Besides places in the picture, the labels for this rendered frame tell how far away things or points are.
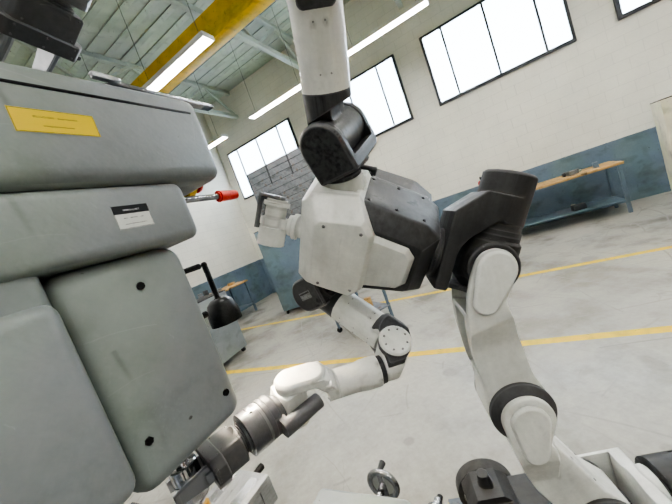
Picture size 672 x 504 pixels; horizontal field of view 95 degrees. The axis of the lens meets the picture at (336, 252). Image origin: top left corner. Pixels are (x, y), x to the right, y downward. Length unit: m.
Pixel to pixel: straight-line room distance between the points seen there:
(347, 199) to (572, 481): 0.84
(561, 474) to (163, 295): 0.95
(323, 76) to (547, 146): 7.38
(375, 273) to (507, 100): 7.31
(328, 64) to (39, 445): 0.61
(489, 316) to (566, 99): 7.34
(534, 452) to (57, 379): 0.87
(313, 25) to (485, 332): 0.67
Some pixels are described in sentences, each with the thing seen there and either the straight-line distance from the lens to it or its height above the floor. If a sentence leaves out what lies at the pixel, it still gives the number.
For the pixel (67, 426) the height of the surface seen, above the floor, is 1.46.
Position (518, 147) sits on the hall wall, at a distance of 7.79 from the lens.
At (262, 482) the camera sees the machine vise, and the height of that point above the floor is 1.03.
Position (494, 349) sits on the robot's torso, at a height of 1.17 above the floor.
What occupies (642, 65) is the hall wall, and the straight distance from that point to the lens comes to 8.26.
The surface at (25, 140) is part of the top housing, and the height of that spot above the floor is 1.78.
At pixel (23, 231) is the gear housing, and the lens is 0.49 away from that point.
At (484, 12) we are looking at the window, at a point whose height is 4.40.
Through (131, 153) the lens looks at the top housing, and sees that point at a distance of 0.58.
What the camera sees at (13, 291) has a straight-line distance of 0.49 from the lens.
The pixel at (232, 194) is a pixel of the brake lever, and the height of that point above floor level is 1.70.
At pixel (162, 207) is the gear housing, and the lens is 0.57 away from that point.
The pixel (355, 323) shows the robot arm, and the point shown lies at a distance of 0.81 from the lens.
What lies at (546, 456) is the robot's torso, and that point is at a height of 0.93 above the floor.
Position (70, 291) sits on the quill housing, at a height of 1.60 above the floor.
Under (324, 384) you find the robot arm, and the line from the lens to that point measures 0.72.
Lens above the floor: 1.57
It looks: 6 degrees down
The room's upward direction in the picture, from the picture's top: 20 degrees counter-clockwise
